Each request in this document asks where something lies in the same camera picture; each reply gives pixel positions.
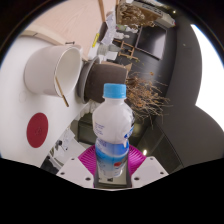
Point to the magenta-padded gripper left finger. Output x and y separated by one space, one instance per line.
78 171

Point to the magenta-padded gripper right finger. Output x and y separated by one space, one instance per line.
146 171

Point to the white bottle with blue cap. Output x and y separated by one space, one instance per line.
111 123

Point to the stack of white papers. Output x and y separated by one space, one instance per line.
66 143

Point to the flat round red coaster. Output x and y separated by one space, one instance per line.
37 130

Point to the wooden stir stick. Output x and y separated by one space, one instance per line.
61 93

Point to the grey plant saucer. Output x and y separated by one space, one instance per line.
81 83

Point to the dark pot with dried plant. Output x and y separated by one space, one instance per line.
106 81

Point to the white cup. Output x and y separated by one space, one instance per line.
43 71

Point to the wooden easel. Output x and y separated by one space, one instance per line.
128 50

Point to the yellow marker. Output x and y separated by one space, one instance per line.
96 40

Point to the newspaper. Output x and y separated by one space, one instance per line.
108 33

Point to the carved brown wooden sculpture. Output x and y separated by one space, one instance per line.
133 15

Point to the dark wall screen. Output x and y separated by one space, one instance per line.
151 41

